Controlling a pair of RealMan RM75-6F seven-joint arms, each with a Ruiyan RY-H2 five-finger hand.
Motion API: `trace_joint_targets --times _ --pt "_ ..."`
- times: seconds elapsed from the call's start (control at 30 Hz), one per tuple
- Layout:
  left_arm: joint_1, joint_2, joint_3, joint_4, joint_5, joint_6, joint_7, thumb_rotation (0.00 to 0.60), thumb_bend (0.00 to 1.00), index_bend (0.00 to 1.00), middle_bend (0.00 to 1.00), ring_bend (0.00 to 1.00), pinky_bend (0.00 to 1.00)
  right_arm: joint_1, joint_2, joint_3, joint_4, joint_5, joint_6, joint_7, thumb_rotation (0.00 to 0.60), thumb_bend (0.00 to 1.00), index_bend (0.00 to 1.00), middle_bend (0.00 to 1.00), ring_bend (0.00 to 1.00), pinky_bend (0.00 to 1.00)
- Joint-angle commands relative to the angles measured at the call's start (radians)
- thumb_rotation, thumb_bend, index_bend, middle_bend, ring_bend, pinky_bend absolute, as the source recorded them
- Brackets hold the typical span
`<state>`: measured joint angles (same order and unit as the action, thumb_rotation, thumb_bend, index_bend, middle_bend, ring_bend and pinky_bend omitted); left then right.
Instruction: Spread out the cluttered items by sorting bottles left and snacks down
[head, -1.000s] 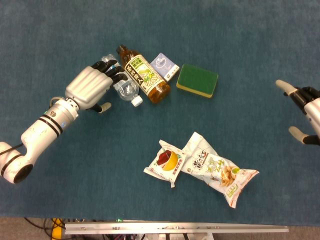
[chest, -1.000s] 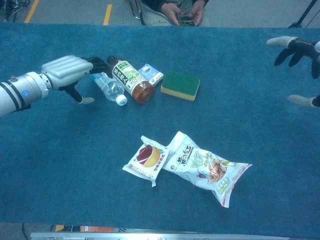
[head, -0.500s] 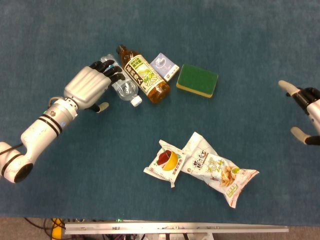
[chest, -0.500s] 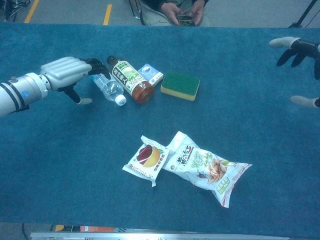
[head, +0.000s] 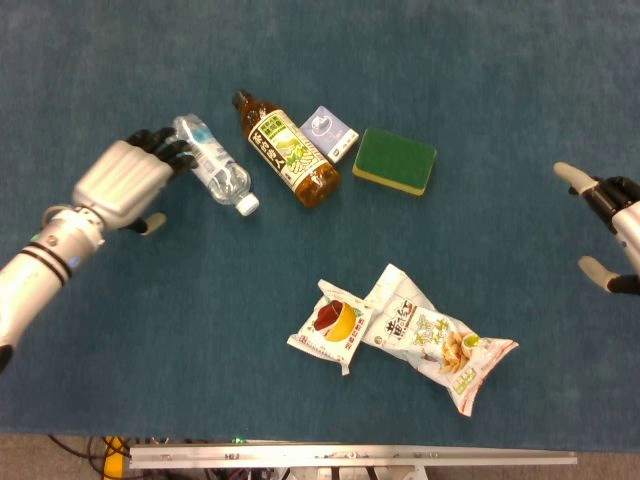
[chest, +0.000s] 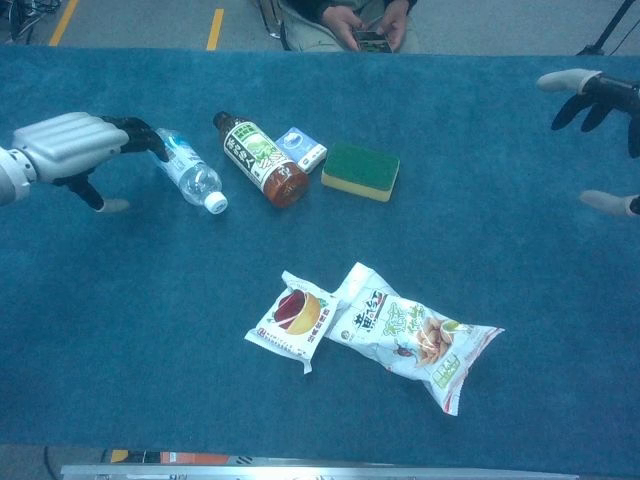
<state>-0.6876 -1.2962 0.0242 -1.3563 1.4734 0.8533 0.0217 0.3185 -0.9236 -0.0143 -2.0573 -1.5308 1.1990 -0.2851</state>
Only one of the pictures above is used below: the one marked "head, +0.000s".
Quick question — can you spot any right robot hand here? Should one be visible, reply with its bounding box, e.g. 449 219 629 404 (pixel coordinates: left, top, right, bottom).
552 160 640 296

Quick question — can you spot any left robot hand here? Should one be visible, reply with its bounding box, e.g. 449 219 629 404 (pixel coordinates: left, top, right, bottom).
71 127 199 236

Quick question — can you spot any clear plastic water bottle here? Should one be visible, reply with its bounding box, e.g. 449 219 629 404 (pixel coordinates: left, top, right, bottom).
172 113 260 217

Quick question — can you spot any brown tea bottle green label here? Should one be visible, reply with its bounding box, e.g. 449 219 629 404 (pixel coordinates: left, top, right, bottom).
231 88 343 209

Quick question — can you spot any large white snack bag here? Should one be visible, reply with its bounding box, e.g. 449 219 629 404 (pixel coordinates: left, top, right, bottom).
360 263 520 417

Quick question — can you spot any small white cake snack packet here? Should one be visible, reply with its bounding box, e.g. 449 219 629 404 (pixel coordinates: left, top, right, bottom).
286 278 375 376

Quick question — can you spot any blue table cloth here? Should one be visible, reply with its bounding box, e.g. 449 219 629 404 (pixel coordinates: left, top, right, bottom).
0 0 640 454

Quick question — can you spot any blue tissue pack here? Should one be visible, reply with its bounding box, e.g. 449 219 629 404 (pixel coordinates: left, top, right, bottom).
299 104 360 165

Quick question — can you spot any green yellow sponge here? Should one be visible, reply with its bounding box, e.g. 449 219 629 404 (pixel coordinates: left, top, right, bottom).
351 127 438 199

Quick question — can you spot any dark cable by rail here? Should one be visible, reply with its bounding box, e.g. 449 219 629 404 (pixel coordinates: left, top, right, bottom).
47 433 109 474

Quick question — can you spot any aluminium rail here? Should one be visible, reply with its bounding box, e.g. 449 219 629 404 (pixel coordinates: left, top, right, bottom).
128 440 579 470

